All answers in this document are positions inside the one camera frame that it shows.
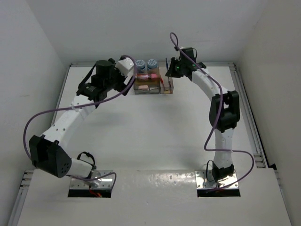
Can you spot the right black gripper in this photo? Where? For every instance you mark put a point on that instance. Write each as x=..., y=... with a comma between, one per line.
x=171, y=73

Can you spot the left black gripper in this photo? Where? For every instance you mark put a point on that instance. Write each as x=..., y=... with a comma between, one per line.
x=121, y=86

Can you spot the blue tape roll stack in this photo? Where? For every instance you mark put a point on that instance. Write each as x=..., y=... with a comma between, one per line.
x=140, y=65

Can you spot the pink cap glue stick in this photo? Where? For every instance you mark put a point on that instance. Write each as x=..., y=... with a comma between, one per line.
x=147, y=76

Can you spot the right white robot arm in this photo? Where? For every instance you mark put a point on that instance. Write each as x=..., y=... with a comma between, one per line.
x=224, y=113

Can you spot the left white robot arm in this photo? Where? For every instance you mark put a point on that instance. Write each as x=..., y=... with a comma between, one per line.
x=48, y=151

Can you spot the transparent tiered desk organizer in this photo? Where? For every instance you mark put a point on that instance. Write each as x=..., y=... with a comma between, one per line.
x=150, y=83

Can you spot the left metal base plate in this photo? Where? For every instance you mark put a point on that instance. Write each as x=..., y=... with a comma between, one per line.
x=103, y=180

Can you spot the metal base plate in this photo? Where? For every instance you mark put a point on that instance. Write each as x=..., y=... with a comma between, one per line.
x=103, y=180
x=205, y=181

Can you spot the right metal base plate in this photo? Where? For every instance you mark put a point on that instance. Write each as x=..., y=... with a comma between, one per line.
x=205, y=181

